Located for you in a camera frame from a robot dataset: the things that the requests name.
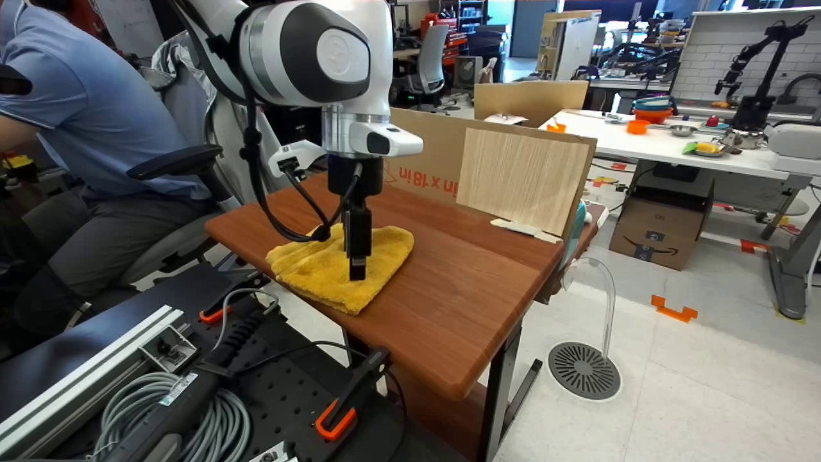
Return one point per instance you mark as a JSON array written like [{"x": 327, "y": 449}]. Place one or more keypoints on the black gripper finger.
[
  {"x": 366, "y": 239},
  {"x": 349, "y": 239}
]

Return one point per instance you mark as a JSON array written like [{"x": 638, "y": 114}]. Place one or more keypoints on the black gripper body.
[{"x": 356, "y": 174}]

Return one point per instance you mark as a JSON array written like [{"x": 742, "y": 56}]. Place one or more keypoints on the yellow towel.
[{"x": 312, "y": 273}]

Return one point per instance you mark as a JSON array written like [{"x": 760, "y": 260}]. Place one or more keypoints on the small black robot arm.
[{"x": 757, "y": 102}]

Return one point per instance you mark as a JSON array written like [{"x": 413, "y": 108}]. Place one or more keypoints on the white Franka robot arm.
[{"x": 290, "y": 52}]

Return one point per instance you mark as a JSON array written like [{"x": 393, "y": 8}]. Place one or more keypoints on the large printed cardboard box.
[{"x": 436, "y": 154}]

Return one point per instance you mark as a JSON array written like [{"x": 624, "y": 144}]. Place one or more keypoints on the brown wooden desk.
[{"x": 462, "y": 282}]

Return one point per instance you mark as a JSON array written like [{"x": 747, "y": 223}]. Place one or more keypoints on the grey swivel chair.
[{"x": 431, "y": 59}]

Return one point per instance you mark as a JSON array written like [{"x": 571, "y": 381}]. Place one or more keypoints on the black clamp with orange grip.
[
  {"x": 223, "y": 300},
  {"x": 343, "y": 412}
]

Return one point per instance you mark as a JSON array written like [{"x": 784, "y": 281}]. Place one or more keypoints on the light wooden panel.
[{"x": 521, "y": 174}]

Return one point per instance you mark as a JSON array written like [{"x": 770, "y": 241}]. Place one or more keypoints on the black grey office chair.
[{"x": 175, "y": 159}]

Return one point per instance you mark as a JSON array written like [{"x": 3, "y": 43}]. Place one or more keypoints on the grey jacket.
[{"x": 193, "y": 93}]

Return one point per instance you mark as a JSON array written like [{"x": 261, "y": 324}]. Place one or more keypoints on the plain open cardboard box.
[{"x": 535, "y": 99}]

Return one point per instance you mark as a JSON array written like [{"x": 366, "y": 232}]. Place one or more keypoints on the upright cardboard and white board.
[{"x": 567, "y": 46}]

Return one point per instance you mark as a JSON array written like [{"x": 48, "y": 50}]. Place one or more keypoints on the round black floor stand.
[{"x": 583, "y": 371}]

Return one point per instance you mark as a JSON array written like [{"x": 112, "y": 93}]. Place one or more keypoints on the seated person in blue shirt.
[{"x": 73, "y": 110}]

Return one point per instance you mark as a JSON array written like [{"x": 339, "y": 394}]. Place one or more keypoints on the small cardboard box with logo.
[{"x": 657, "y": 232}]

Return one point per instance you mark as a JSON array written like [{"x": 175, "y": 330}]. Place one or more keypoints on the white work table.
[{"x": 657, "y": 147}]

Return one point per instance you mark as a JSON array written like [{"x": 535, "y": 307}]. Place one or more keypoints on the orange bowl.
[{"x": 654, "y": 108}]

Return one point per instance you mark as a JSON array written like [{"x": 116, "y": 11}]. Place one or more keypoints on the yellow green toy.
[{"x": 706, "y": 147}]

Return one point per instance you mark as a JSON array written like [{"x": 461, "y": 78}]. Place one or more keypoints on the white pegboard panel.
[{"x": 708, "y": 59}]

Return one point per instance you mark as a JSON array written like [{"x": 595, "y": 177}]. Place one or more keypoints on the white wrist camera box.
[{"x": 295, "y": 158}]

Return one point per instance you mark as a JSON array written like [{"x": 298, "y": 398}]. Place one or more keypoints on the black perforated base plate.
[{"x": 282, "y": 385}]

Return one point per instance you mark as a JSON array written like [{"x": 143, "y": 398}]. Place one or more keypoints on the aluminium profile rail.
[{"x": 93, "y": 359}]

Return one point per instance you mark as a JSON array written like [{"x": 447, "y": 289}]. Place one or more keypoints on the orange floor bracket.
[{"x": 672, "y": 310}]

